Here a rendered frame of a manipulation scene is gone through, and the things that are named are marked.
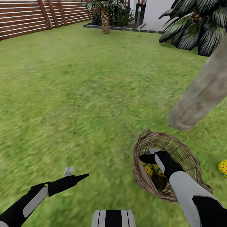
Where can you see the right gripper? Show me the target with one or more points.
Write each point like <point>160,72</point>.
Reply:
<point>146,158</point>

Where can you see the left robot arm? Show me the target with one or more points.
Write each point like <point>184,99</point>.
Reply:
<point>18,213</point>

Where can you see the wicker basket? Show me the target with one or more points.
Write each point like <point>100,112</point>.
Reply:
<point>142,178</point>

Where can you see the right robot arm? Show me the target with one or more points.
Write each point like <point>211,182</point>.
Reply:
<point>200,207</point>

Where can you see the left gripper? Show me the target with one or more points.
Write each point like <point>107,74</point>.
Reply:
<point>69,181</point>

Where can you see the robot trunk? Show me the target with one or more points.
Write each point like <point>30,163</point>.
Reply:
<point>113,218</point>

